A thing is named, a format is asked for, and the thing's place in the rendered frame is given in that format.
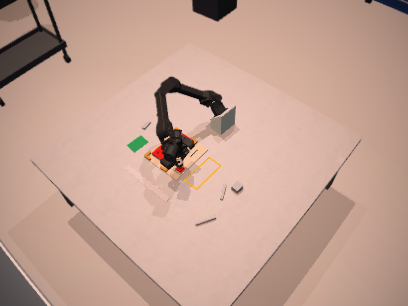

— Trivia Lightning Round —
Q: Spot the green flat square mat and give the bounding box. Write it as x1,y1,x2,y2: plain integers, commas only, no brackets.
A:
127,135,148,152

